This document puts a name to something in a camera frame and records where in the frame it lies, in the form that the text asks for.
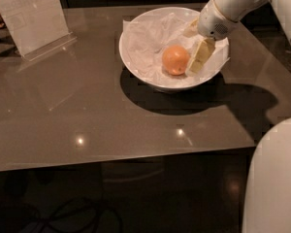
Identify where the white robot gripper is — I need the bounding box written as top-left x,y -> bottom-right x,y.
183,0 -> 238,76

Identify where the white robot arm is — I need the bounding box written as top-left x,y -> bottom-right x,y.
186,0 -> 291,233

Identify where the white ceramic bowl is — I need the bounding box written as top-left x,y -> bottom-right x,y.
118,6 -> 231,92

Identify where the orange fruit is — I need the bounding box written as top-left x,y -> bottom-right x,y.
162,45 -> 190,76

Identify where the white crumpled paper liner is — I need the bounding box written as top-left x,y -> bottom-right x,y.
121,12 -> 231,85

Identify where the clear acrylic sign holder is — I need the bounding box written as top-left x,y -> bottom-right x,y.
0,0 -> 76,61

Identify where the black cable on floor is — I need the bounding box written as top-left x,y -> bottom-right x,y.
0,196 -> 123,233

